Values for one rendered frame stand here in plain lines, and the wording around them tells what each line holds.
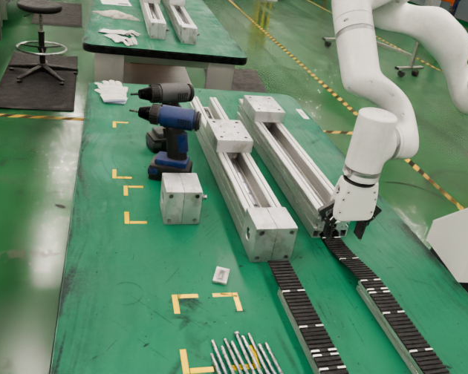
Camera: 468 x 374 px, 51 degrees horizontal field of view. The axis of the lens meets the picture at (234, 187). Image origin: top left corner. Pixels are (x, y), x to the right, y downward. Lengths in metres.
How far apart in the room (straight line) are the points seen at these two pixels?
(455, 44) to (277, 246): 0.69
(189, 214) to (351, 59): 0.53
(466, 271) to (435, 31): 0.60
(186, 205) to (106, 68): 1.81
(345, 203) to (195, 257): 0.37
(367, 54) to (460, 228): 0.48
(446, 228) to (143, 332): 0.81
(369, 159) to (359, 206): 0.13
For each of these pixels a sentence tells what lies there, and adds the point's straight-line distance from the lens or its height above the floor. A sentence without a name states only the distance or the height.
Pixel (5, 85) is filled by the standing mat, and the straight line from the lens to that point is 4.48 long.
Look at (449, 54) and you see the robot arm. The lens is 1.43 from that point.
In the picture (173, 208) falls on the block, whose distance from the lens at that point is 1.22.
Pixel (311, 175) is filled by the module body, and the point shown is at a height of 0.85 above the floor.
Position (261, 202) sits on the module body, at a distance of 1.28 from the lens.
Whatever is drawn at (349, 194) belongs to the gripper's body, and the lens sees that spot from 1.15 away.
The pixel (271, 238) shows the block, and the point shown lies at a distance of 1.13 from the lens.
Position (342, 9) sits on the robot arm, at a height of 1.32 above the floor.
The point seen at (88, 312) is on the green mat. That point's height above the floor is 0.78.
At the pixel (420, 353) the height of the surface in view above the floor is 0.81.
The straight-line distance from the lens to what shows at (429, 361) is 1.03.
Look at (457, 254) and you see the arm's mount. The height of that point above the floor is 0.83.
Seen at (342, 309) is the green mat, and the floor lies 0.78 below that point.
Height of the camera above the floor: 1.47
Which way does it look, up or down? 29 degrees down
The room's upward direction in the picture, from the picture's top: 9 degrees clockwise
